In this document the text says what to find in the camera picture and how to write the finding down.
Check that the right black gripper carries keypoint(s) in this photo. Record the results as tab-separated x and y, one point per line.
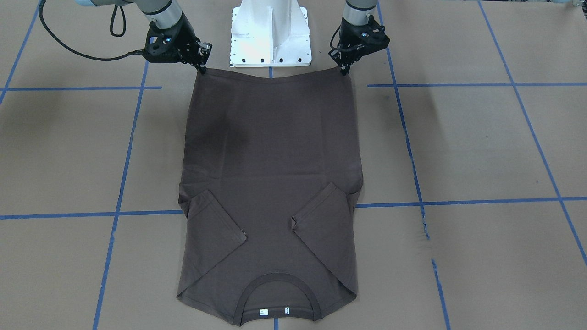
185	33

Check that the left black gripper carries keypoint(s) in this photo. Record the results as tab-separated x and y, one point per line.
349	36

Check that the brown t-shirt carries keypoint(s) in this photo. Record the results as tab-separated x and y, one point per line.
271	176

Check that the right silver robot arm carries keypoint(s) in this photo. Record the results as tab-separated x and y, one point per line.
165	13

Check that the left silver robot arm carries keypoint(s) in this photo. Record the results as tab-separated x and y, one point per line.
359	12

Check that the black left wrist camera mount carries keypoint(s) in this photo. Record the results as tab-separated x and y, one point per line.
373	40

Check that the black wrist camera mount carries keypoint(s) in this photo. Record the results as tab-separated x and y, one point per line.
373	40
160	48

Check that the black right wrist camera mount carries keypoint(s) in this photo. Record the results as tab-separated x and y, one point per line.
160	48

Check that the white pedestal column base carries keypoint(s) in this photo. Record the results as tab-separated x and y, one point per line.
270	33

